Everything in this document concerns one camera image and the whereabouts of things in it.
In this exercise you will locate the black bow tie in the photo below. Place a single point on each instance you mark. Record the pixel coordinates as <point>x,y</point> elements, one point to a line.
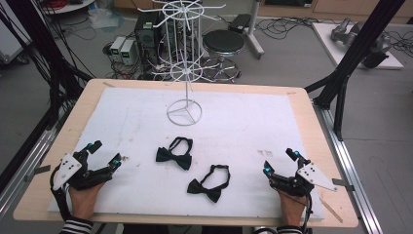
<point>168,155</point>
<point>203,190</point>

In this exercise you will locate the black metal frame strut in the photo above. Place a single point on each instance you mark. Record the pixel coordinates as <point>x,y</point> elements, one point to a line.
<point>357,48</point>

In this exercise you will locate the person's right hand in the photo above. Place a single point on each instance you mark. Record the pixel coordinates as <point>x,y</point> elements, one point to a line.
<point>292,209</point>

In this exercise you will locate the clear plastic bag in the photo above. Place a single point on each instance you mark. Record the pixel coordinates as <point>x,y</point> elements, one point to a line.
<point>104,18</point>

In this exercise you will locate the round white table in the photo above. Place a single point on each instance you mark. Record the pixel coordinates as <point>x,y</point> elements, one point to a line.
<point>71,7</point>

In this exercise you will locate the thin wooden stick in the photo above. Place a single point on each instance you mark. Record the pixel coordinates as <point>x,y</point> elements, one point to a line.
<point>331,209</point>

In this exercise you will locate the white floor board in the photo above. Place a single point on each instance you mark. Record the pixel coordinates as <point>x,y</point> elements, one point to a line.
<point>328,42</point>

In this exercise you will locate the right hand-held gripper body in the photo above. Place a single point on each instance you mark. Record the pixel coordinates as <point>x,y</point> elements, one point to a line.
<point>313,175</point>

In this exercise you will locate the black computer tower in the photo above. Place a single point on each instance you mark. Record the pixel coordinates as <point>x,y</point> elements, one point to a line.
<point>147,39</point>

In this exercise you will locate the black round stool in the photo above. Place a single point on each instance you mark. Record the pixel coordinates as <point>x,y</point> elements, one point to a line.
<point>223,41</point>

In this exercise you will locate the aluminium rail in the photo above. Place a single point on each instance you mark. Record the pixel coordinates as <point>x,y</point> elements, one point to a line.
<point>347,162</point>
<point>29,162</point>

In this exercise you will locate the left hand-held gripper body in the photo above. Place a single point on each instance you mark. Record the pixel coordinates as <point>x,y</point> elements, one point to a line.
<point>69,167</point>

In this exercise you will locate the person's left hand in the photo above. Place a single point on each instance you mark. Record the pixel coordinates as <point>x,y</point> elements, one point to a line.
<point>82,201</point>

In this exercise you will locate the grey robot device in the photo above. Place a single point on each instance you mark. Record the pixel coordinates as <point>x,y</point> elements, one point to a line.
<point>341,32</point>

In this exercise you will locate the white metal floor stand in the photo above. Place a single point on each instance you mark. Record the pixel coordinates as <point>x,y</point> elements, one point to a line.
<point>255,35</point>

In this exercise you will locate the grey case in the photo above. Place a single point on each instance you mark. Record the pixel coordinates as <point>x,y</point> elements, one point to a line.
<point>11,42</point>

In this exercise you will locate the black flat box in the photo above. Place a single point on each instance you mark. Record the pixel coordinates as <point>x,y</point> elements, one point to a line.
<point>239,22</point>

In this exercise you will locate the grey metal clip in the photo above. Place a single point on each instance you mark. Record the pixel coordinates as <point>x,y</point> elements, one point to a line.
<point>342,184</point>
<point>42,169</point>

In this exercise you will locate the grey power supply unit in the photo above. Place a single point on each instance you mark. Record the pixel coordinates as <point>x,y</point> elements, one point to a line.
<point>117,47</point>
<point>128,52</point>

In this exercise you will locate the white foam mat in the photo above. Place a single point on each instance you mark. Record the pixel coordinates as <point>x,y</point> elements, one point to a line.
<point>233,130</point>

